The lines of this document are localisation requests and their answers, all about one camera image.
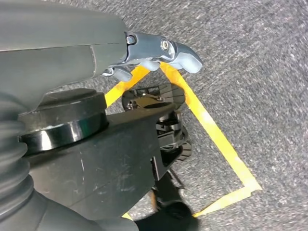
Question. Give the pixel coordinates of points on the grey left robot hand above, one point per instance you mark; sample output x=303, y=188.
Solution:
x=60, y=41

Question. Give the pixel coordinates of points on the dark grey left robot leg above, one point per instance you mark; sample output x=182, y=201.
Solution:
x=96, y=165

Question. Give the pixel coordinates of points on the black left robot foot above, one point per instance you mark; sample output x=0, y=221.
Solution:
x=154, y=98

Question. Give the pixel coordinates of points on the yellow floor tape square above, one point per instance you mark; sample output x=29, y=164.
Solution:
x=217, y=137

